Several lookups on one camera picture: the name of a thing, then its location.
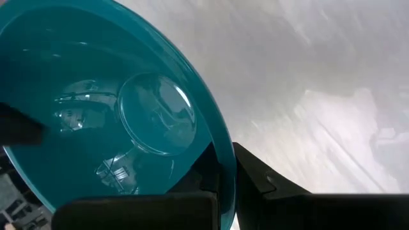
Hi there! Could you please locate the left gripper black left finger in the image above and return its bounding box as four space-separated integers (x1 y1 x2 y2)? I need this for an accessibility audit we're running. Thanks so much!
50 142 222 230

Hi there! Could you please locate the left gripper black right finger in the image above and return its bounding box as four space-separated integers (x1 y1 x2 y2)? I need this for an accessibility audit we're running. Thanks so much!
232 142 409 230

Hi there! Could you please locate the teal blue plastic bowl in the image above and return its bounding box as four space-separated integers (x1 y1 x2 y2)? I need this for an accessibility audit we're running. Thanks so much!
0 0 238 230

